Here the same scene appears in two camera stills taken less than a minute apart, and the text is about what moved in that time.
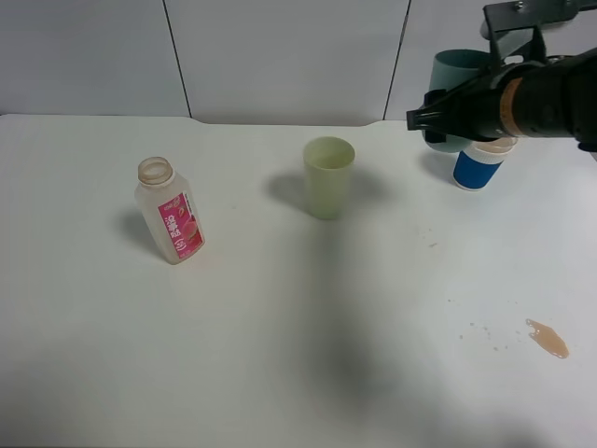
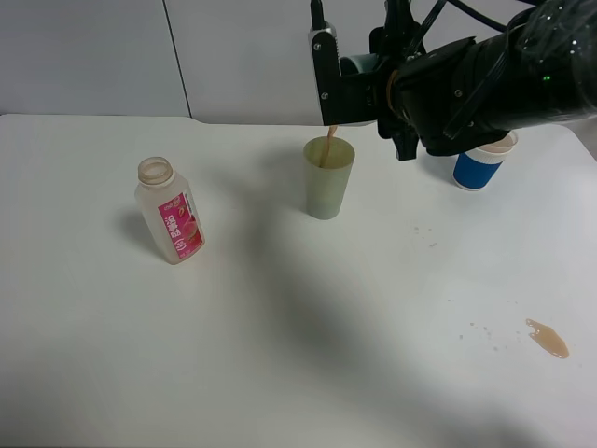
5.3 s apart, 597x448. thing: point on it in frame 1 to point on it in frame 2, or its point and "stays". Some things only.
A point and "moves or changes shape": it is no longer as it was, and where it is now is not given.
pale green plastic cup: x=327 y=164 stays
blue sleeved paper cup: x=479 y=161 stays
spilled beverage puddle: x=548 y=338 stays
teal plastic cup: x=448 y=67 moves or changes shape
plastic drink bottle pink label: x=170 y=208 stays
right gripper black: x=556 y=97 to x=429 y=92
